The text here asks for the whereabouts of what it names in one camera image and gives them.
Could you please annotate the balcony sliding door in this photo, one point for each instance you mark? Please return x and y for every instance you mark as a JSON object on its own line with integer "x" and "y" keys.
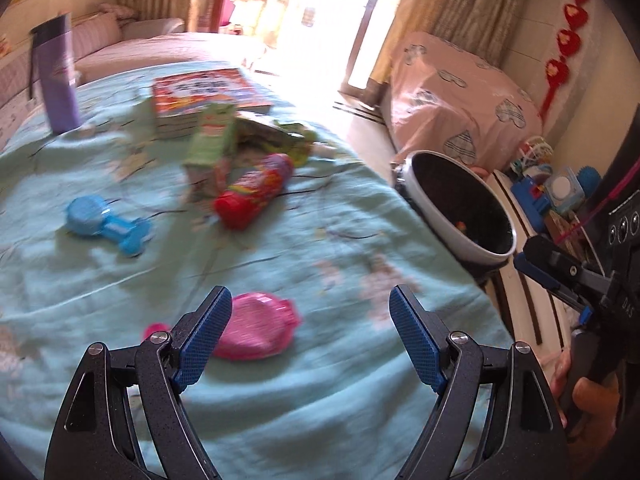
{"x": 372, "y": 25}

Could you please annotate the red and purple snack tube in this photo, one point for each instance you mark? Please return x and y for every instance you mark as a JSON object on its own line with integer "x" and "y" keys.
{"x": 255, "y": 190}

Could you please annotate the pink plastic toy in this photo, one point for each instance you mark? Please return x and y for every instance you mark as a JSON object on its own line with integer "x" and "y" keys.
{"x": 255, "y": 327}

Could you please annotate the striped pink cushion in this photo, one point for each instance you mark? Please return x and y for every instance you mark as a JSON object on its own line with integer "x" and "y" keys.
{"x": 97, "y": 35}

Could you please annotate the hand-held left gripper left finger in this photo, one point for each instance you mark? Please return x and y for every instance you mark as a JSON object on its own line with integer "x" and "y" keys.
{"x": 202, "y": 335}

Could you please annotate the stack of picture books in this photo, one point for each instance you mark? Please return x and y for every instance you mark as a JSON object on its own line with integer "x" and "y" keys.
{"x": 210, "y": 90}

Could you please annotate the yellow-green plastic bag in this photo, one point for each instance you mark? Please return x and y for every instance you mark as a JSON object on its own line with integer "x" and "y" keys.
{"x": 272, "y": 135}

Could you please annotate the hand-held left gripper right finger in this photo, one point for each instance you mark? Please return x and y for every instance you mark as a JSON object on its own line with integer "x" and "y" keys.
{"x": 417, "y": 340}

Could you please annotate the white bin with dark liner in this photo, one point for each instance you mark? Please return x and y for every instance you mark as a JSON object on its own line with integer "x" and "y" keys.
{"x": 465, "y": 205}

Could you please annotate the blue plastic toy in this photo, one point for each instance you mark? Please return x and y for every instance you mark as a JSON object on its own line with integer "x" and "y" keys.
{"x": 100, "y": 222}

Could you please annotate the purple water bottle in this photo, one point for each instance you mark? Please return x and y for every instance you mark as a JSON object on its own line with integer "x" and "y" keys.
{"x": 57, "y": 80}

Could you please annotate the patterned sofa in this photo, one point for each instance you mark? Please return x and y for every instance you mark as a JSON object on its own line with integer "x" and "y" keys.
{"x": 150, "y": 47}

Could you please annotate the pile of colourful toys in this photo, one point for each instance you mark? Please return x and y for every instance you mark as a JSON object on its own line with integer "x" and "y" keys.
{"x": 555, "y": 190}

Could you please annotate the pink heart-print covered furniture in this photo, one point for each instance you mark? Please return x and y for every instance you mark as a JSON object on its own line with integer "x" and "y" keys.
{"x": 450, "y": 95}

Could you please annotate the small green drink carton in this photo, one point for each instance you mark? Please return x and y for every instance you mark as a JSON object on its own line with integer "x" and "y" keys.
{"x": 212, "y": 145}

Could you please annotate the person's right hand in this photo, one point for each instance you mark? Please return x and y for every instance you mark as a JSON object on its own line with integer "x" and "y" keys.
{"x": 595, "y": 410}

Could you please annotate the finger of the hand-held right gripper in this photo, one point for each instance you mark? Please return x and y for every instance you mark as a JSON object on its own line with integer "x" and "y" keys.
{"x": 575, "y": 300}
{"x": 560, "y": 260}

